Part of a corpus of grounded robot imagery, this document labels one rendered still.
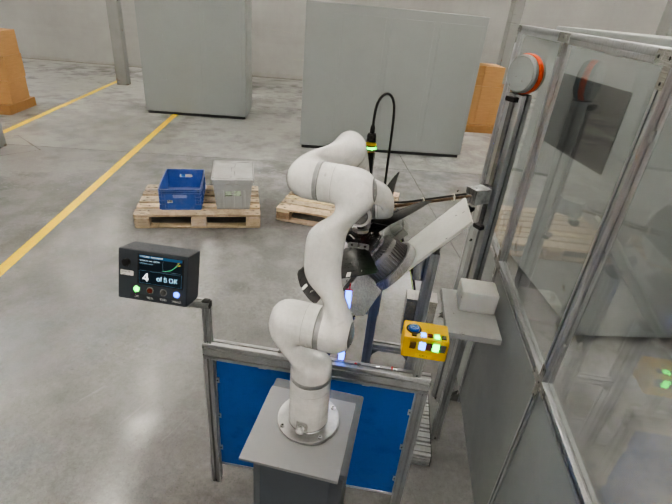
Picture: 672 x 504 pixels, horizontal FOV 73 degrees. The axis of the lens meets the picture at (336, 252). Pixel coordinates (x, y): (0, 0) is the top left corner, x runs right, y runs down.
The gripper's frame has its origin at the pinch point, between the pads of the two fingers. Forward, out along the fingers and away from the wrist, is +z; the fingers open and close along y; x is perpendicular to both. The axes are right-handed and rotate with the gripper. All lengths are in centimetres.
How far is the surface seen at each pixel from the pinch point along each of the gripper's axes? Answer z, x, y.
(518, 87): 39, 36, 57
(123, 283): -43, -33, -81
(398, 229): 31.7, -33.5, 16.9
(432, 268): 10, -40, 34
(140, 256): -40, -22, -75
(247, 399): -38, -89, -38
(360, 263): -16.4, -26.9, 2.0
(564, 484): -79, -54, 70
